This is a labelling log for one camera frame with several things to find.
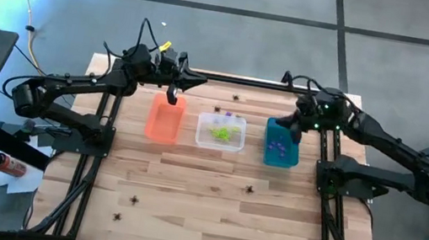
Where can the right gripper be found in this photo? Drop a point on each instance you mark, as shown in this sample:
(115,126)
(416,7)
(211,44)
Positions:
(322,112)

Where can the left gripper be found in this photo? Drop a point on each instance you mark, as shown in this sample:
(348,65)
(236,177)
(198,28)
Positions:
(167,77)

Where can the green plastic spider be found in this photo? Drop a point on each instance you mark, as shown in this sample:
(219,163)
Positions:
(232,130)
(216,131)
(223,135)

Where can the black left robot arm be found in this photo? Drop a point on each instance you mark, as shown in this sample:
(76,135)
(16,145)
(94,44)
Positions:
(75,82)

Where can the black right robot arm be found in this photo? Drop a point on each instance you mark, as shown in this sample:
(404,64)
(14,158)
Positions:
(389,146)

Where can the blue plastic bin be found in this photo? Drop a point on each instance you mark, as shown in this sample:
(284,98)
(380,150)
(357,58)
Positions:
(272,158)

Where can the orange plastic bin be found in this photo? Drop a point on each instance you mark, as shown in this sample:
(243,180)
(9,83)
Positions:
(165,123)

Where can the yellow tag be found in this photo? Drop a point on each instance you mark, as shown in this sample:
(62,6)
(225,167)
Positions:
(165,46)

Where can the clear plastic bin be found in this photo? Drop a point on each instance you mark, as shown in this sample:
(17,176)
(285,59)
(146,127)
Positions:
(203,139)

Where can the white paper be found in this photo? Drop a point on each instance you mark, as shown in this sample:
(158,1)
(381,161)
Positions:
(24,183)

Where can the black desk bar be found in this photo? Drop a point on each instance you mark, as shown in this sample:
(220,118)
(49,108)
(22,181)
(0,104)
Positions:
(3,139)

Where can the red bottle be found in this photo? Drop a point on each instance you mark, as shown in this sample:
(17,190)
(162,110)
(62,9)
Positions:
(11,166)

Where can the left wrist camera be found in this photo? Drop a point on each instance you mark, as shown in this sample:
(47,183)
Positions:
(172,59)

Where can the black metal table frame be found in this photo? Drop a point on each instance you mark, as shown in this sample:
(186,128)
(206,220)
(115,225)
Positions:
(323,230)

